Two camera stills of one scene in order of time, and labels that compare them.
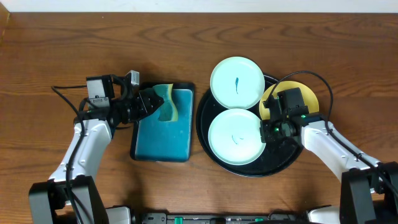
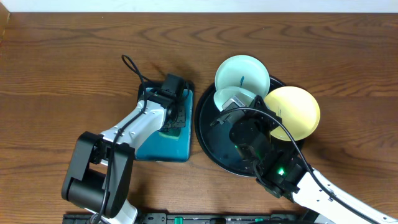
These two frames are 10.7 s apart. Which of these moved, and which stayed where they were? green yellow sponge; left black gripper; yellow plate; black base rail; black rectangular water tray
Moved: green yellow sponge; yellow plate; left black gripper
Stayed: black rectangular water tray; black base rail
